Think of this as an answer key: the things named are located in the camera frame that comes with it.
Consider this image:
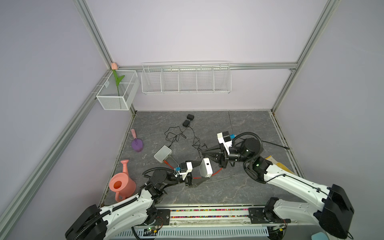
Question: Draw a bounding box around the black power adapter far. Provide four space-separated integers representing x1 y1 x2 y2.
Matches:
187 114 195 121

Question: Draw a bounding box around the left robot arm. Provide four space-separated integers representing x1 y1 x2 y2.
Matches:
65 158 213 240

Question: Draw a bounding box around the yellow work glove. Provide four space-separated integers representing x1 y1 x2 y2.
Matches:
266 156 295 174

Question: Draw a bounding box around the artificial tulip flower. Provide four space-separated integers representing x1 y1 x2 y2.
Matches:
111 63 125 96

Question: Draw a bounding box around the red ethernet cable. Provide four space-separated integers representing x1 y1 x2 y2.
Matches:
163 160 224 180

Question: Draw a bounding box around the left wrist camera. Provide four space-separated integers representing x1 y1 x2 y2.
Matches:
175 162 193 181

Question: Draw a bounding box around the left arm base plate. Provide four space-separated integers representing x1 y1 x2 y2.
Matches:
144 208 171 226

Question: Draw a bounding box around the white wire shelf basket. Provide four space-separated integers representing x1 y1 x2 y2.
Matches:
141 61 232 94

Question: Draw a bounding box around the black thin power cable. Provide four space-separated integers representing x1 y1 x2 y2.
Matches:
164 125 211 158

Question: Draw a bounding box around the pink watering can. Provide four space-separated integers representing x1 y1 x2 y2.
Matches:
109 160 137 202

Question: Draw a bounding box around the black power adapter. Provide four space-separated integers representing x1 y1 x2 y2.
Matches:
187 114 195 121
182 120 191 128

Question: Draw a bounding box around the black power adapter near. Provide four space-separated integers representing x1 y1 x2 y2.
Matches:
182 120 191 128

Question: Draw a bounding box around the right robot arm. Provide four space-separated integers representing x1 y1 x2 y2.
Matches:
202 132 355 239

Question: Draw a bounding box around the purple trowel pink handle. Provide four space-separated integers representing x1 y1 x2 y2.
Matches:
131 129 144 153

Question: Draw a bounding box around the white mesh box basket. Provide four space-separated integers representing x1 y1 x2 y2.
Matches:
96 70 140 111

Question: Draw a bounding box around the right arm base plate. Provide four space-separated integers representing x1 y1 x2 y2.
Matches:
248 208 291 224

